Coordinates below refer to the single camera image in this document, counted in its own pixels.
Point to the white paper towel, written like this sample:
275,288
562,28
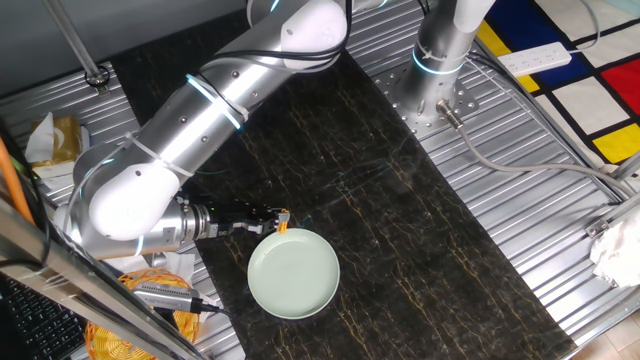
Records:
175,262

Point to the thin metal pole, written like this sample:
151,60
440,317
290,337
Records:
75,42

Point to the black marble pattern mat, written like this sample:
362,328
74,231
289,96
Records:
400,250

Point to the white power strip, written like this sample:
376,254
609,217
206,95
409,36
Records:
535,59

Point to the orange pole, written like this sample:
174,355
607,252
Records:
12,185

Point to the long silver camera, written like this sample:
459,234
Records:
165,296

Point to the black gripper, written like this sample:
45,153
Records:
235,220

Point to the pale green plate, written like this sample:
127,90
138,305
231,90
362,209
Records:
294,274

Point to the orange clothespin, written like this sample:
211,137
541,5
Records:
283,222

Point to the colourful block pattern mat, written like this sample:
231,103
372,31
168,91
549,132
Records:
590,100

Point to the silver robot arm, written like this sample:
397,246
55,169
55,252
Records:
180,130

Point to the black keyboard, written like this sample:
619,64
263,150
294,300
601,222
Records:
40,325

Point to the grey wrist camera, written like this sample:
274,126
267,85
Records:
157,260

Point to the white cloth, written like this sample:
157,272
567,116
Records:
617,250

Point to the orange wicker basket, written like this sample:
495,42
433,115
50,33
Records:
100,345

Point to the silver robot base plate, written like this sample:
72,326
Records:
465,105

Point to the aluminium frame beam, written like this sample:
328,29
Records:
75,280

